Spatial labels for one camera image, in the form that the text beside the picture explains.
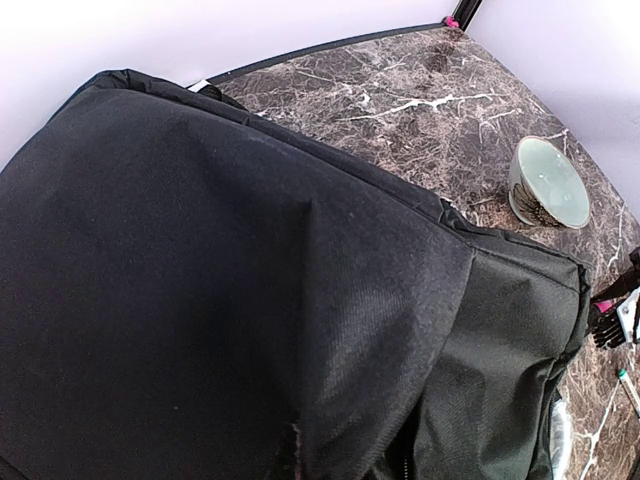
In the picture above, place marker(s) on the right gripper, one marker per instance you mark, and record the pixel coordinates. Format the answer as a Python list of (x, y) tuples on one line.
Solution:
[(607, 331)]

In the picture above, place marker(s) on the black pink highlighter marker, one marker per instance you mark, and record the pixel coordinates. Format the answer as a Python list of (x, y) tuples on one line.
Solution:
[(603, 307)]

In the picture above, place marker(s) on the black student backpack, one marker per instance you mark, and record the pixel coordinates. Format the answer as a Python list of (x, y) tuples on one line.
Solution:
[(189, 291)]

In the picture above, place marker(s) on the grey white pen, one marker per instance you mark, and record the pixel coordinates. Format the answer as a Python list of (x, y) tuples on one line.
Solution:
[(629, 390)]

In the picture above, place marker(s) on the far celadon bowl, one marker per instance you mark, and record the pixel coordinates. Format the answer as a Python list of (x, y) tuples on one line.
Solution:
[(544, 187)]

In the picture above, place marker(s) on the right black frame post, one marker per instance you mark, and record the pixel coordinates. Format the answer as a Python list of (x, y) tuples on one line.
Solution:
[(463, 14)]

